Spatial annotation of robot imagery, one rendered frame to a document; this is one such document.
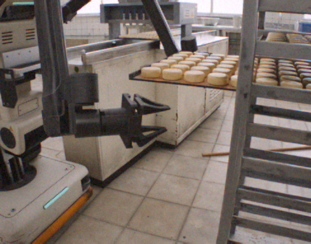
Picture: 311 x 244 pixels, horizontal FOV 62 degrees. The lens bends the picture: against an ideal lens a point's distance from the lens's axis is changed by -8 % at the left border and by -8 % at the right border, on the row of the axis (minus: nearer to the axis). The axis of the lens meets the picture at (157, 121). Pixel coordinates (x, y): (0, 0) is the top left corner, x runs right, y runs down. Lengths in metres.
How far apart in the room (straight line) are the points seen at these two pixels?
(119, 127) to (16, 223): 0.91
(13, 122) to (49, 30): 0.70
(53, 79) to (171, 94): 1.57
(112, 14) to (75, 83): 1.88
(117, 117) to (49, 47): 0.21
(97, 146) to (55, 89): 1.14
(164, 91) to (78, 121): 1.63
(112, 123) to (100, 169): 1.26
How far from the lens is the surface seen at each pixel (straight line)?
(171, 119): 2.17
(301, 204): 0.74
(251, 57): 0.57
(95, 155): 1.76
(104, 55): 1.63
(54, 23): 0.65
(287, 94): 0.61
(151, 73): 0.70
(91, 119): 0.54
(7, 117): 1.27
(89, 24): 6.25
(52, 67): 0.61
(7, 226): 1.36
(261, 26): 1.01
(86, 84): 0.54
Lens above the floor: 1.12
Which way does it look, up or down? 23 degrees down
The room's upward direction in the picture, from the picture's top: straight up
